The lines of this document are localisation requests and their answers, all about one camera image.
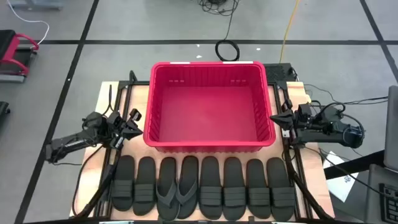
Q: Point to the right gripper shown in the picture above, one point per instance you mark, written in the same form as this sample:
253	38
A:
301	126

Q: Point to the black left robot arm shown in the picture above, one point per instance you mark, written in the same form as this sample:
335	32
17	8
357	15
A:
71	143

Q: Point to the red and black cart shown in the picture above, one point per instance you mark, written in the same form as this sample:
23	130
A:
12	53

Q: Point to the white paper sheet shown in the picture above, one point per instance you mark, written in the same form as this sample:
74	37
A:
340	183

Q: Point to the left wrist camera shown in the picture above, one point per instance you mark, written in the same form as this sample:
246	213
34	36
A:
136	114

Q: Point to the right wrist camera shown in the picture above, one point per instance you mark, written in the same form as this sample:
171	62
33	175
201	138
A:
304	109

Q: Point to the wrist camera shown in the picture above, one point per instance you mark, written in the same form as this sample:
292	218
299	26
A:
136	114
304	109

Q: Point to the grey monitor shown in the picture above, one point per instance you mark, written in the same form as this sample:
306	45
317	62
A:
392	130

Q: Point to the black banded slide sandal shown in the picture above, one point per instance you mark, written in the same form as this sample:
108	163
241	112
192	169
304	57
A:
234	189
145	189
280	189
211	186
123	186
258	189

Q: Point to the red plastic bin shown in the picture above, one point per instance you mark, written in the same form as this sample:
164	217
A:
208	109

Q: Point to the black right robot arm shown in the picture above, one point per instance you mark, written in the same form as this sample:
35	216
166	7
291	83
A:
335	133

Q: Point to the black perforated box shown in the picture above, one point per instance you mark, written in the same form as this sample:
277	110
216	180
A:
278	72

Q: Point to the grey desk with keypad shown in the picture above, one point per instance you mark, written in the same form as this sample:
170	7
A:
377	199

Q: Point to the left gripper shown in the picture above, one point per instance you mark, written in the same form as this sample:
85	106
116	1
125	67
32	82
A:
116	130

